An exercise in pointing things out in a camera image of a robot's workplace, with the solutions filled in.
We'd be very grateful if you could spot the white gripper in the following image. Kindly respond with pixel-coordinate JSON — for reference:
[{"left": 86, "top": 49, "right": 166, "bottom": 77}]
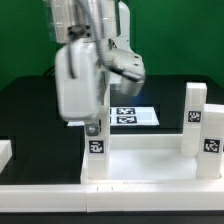
[{"left": 55, "top": 39, "right": 100, "bottom": 136}]

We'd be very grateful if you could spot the white desk top tray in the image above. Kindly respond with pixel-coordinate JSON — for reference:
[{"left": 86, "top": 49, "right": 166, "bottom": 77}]
[{"left": 80, "top": 133, "right": 224, "bottom": 185}]

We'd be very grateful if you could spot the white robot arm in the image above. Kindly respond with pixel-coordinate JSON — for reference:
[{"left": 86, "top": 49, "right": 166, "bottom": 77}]
[{"left": 43, "top": 0, "right": 130, "bottom": 137}]

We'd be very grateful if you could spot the white marker sheet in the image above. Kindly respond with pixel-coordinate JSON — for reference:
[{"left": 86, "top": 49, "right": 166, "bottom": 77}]
[{"left": 67, "top": 106, "right": 160, "bottom": 128}]

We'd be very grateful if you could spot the white front fence bar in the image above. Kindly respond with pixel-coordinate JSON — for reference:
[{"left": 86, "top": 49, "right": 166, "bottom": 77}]
[{"left": 0, "top": 183, "right": 224, "bottom": 212}]

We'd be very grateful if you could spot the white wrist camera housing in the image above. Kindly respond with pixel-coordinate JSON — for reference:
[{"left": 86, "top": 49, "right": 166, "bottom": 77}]
[{"left": 105, "top": 48, "right": 146, "bottom": 96}]

